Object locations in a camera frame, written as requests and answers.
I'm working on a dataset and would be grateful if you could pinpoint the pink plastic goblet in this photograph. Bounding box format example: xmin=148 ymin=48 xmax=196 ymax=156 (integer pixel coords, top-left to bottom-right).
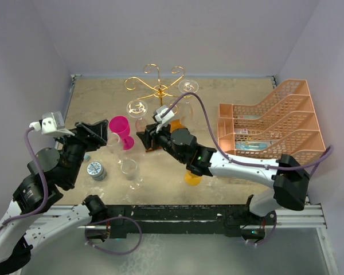
xmin=109 ymin=116 xmax=134 ymax=151

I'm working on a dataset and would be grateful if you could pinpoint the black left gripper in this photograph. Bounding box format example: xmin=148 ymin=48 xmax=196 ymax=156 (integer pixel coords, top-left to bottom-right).
xmin=56 ymin=119 xmax=108 ymax=186

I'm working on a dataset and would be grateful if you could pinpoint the orange plastic goblet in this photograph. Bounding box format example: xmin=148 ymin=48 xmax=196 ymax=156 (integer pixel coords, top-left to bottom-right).
xmin=184 ymin=170 xmax=202 ymax=186

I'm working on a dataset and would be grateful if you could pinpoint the gold wire wine glass rack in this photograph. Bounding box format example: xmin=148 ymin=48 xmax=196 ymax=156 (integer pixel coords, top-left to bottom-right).
xmin=124 ymin=63 xmax=198 ymax=154

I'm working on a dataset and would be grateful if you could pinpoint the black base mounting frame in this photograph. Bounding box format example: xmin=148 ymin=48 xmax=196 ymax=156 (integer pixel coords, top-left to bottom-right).
xmin=92 ymin=205 xmax=276 ymax=239

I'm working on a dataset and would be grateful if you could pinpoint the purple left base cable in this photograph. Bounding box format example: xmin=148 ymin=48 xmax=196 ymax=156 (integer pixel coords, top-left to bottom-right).
xmin=84 ymin=214 xmax=142 ymax=254

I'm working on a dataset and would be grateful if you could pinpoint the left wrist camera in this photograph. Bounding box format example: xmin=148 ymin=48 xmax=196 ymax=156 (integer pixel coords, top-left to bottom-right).
xmin=29 ymin=111 xmax=75 ymax=138

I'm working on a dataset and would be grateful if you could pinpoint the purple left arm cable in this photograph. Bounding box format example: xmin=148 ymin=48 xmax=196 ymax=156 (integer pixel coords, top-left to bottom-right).
xmin=0 ymin=128 xmax=49 ymax=241

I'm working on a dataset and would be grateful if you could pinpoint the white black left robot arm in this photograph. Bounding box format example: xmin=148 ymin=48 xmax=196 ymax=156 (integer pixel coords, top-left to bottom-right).
xmin=0 ymin=113 xmax=108 ymax=274

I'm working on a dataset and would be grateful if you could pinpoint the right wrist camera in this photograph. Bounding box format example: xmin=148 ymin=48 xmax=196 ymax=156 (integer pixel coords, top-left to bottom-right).
xmin=153 ymin=105 xmax=175 ymax=133

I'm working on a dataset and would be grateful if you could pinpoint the peach plastic file organizer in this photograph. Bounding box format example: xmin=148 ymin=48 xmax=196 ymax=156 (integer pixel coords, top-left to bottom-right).
xmin=217 ymin=79 xmax=326 ymax=165

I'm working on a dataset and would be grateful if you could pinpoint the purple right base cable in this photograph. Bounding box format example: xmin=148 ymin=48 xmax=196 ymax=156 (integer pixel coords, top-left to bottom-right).
xmin=245 ymin=211 xmax=277 ymax=248

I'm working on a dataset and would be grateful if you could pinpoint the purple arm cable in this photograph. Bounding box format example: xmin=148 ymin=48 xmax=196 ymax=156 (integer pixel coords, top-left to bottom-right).
xmin=0 ymin=128 xmax=49 ymax=241
xmin=165 ymin=92 xmax=333 ymax=178

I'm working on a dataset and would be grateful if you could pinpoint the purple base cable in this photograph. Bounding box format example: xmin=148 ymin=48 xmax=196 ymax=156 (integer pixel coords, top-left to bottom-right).
xmin=245 ymin=211 xmax=277 ymax=248
xmin=84 ymin=214 xmax=142 ymax=254

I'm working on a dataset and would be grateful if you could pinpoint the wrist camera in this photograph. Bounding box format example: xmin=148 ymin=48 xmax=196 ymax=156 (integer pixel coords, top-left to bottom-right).
xmin=29 ymin=111 xmax=75 ymax=138
xmin=153 ymin=105 xmax=175 ymax=133

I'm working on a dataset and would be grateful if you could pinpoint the small round tin can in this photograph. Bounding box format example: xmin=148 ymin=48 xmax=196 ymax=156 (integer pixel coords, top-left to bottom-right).
xmin=87 ymin=161 xmax=107 ymax=181

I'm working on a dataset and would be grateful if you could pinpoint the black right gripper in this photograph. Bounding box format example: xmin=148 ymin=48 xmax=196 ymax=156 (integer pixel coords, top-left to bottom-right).
xmin=137 ymin=120 xmax=187 ymax=163

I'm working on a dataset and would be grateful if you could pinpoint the light blue packet in organizer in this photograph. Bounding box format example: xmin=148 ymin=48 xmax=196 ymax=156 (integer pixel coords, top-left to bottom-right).
xmin=235 ymin=142 xmax=271 ymax=151

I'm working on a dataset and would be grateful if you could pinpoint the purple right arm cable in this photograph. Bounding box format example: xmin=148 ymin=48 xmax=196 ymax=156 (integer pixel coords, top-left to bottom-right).
xmin=165 ymin=92 xmax=333 ymax=178

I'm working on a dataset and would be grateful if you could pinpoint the clear wine glass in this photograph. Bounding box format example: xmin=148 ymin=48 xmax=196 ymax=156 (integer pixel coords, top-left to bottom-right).
xmin=126 ymin=99 xmax=148 ymax=132
xmin=121 ymin=159 xmax=143 ymax=190
xmin=178 ymin=79 xmax=199 ymax=127
xmin=106 ymin=132 xmax=124 ymax=165

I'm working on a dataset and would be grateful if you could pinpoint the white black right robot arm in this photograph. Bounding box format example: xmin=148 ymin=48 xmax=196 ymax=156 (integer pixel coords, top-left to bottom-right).
xmin=136 ymin=124 xmax=310 ymax=224

